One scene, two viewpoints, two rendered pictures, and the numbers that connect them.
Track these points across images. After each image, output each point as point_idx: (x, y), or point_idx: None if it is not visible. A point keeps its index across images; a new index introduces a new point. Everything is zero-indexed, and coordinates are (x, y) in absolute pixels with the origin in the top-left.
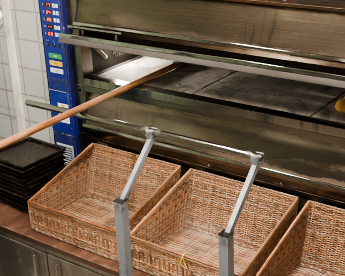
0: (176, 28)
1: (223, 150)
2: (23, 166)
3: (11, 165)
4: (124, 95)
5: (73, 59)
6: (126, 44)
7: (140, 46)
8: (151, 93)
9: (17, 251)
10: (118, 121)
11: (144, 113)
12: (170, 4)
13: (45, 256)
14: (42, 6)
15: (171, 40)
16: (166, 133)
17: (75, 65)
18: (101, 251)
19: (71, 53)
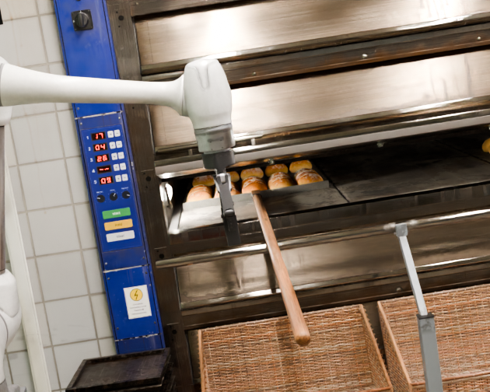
0: (331, 111)
1: None
2: (157, 376)
3: (131, 383)
4: (246, 236)
5: (145, 212)
6: (284, 141)
7: (308, 138)
8: (295, 218)
9: None
10: (343, 232)
11: (281, 253)
12: (311, 85)
13: None
14: (87, 141)
15: (323, 131)
16: (426, 219)
17: (151, 219)
18: None
19: (141, 203)
